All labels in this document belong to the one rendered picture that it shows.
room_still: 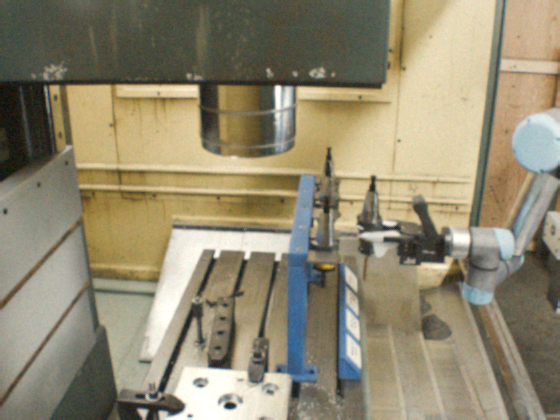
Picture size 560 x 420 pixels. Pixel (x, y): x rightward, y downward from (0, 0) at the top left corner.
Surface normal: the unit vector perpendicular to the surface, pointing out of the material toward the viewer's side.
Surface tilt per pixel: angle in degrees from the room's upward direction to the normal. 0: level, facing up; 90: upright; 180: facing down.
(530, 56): 90
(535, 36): 89
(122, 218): 90
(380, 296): 24
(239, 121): 90
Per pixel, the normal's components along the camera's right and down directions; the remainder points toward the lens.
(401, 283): -0.04, -0.69
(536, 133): -0.80, 0.19
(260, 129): 0.24, 0.38
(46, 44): -0.10, 0.39
